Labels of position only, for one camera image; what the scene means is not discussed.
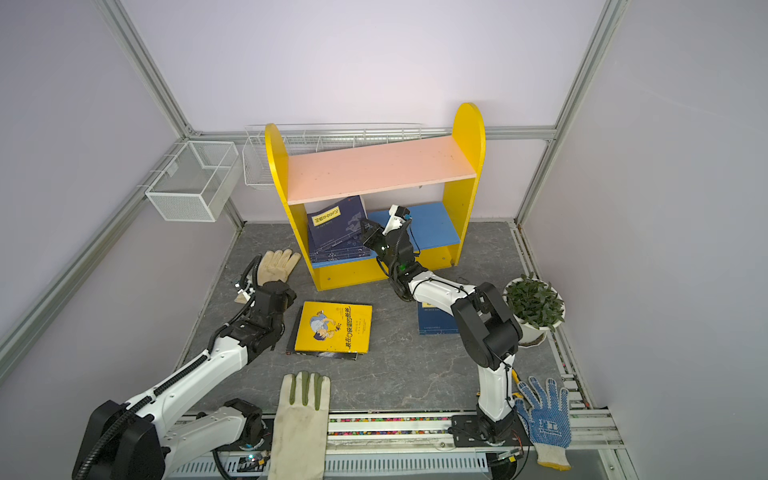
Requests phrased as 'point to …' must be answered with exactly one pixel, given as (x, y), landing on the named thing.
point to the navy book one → (335, 222)
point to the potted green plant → (537, 307)
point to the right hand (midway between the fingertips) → (359, 222)
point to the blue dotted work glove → (549, 423)
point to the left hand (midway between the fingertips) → (277, 292)
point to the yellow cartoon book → (334, 327)
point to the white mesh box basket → (198, 182)
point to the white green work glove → (298, 449)
